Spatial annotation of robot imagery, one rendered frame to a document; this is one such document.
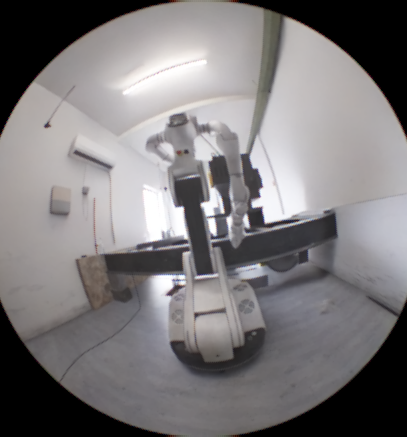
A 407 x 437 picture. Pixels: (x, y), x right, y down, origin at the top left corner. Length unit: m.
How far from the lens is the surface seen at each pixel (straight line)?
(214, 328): 0.57
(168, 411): 0.85
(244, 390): 0.82
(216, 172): 1.40
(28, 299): 1.77
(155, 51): 2.13
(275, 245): 1.17
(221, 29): 2.18
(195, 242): 0.70
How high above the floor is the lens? 0.79
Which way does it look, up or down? 4 degrees up
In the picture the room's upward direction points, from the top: 11 degrees counter-clockwise
